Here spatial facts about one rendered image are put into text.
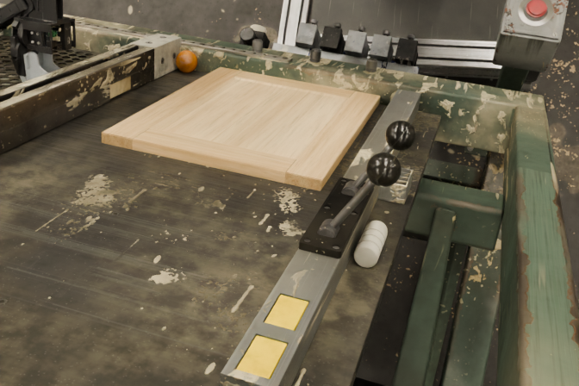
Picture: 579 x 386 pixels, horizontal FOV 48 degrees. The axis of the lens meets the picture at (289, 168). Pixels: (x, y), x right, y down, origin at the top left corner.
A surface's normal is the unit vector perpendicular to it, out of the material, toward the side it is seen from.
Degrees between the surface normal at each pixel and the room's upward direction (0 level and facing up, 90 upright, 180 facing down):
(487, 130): 35
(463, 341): 0
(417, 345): 55
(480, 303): 0
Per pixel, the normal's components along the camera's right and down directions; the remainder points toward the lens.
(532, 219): 0.09, -0.91
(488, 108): -0.30, 0.36
